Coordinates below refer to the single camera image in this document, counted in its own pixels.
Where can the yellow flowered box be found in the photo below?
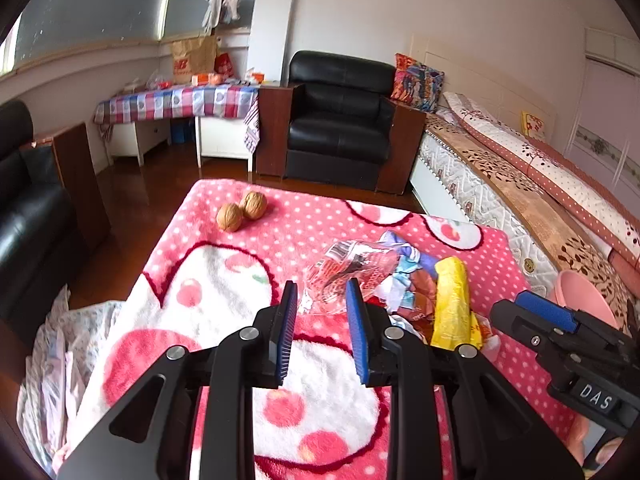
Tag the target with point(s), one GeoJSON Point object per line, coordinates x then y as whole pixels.
{"type": "Point", "coordinates": [534, 125]}

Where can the white wardrobe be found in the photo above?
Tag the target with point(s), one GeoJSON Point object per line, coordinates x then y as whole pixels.
{"type": "Point", "coordinates": [610, 110]}

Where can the cream bed headboard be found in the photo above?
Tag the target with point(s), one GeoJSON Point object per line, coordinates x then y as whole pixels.
{"type": "Point", "coordinates": [480, 70]}

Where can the white orange carton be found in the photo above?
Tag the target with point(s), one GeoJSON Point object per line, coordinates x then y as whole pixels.
{"type": "Point", "coordinates": [255, 76]}

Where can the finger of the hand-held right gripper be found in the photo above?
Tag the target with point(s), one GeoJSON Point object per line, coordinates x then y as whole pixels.
{"type": "Point", "coordinates": [520, 327]}
{"type": "Point", "coordinates": [545, 310]}

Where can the pink dotted fleece blanket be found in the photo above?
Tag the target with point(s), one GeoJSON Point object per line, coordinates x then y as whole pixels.
{"type": "Point", "coordinates": [225, 285]}

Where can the blue storage box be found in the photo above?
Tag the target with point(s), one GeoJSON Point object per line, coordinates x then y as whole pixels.
{"type": "Point", "coordinates": [181, 132]}

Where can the black leather armchair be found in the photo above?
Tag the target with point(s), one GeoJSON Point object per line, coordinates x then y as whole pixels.
{"type": "Point", "coordinates": [340, 115]}

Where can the brown leaf print bedsheet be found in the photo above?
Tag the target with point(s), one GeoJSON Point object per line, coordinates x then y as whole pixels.
{"type": "Point", "coordinates": [545, 215]}

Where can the white table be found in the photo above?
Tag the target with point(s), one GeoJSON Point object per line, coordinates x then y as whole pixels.
{"type": "Point", "coordinates": [220, 140]}

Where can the orange box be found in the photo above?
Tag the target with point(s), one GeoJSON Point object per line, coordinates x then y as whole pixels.
{"type": "Point", "coordinates": [202, 79]}

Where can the brown paper bag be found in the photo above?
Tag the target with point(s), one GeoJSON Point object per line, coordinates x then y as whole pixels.
{"type": "Point", "coordinates": [192, 57]}

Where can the white floral cloth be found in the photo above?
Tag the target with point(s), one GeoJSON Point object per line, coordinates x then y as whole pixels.
{"type": "Point", "coordinates": [60, 360]}

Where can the bed with patterned quilt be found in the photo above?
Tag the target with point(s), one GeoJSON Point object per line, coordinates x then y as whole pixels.
{"type": "Point", "coordinates": [465, 185]}

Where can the yellow plastic bag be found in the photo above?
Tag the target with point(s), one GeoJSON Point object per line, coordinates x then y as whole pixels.
{"type": "Point", "coordinates": [452, 300]}

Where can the black leather sofa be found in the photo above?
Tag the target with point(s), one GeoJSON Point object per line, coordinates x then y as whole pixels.
{"type": "Point", "coordinates": [30, 220]}

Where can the colourful printed pillow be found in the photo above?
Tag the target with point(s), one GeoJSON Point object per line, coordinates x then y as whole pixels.
{"type": "Point", "coordinates": [417, 82]}

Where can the plaid-covered side table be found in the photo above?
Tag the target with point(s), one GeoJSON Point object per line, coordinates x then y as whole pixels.
{"type": "Point", "coordinates": [180, 102]}

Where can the brown walnut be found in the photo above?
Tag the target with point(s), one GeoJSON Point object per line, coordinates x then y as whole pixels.
{"type": "Point", "coordinates": [253, 205]}
{"type": "Point", "coordinates": [229, 217]}

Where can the clear plastic wrapper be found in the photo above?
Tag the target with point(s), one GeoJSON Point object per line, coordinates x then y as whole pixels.
{"type": "Point", "coordinates": [335, 262]}

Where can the purple cloth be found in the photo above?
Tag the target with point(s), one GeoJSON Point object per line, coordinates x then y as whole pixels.
{"type": "Point", "coordinates": [407, 252]}

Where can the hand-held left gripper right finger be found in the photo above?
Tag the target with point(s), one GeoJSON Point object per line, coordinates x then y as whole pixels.
{"type": "Point", "coordinates": [356, 332]}

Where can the red shopping bag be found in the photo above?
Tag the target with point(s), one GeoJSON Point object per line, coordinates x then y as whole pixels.
{"type": "Point", "coordinates": [225, 66]}

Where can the pink plastic bin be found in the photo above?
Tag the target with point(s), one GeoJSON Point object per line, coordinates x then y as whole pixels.
{"type": "Point", "coordinates": [575, 290]}

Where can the hanging white clothes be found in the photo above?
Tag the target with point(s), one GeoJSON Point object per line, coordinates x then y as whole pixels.
{"type": "Point", "coordinates": [222, 5]}

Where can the pink white tree print duvet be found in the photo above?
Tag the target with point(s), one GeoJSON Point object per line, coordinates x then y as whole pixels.
{"type": "Point", "coordinates": [550, 170]}

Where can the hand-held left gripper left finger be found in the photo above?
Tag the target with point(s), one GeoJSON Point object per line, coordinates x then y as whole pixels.
{"type": "Point", "coordinates": [287, 332]}

